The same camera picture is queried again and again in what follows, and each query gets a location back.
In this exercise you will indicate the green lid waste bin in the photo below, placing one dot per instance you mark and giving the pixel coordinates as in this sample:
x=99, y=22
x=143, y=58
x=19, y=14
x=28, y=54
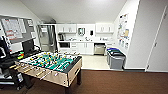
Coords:
x=117, y=61

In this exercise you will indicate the white under-sink cabinet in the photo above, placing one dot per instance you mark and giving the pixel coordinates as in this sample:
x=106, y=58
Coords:
x=85, y=48

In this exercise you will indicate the large wall poster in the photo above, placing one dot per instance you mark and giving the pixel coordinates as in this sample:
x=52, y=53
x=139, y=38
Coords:
x=123, y=30

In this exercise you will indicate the white drawer cabinet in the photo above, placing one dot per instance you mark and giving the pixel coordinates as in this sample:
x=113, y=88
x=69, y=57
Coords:
x=109, y=45
x=71, y=47

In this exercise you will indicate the white room door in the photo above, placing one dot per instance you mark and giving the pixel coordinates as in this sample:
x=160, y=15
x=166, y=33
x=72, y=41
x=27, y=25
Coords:
x=160, y=43

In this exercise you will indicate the foosball table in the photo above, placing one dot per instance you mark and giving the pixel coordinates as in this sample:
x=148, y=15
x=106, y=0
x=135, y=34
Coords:
x=50, y=65

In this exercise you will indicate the steel refrigerator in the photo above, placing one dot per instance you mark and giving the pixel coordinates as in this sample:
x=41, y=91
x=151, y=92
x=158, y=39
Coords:
x=46, y=38

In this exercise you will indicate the blue lid waste bin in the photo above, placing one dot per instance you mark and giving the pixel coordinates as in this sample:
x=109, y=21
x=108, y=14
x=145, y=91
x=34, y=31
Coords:
x=113, y=51

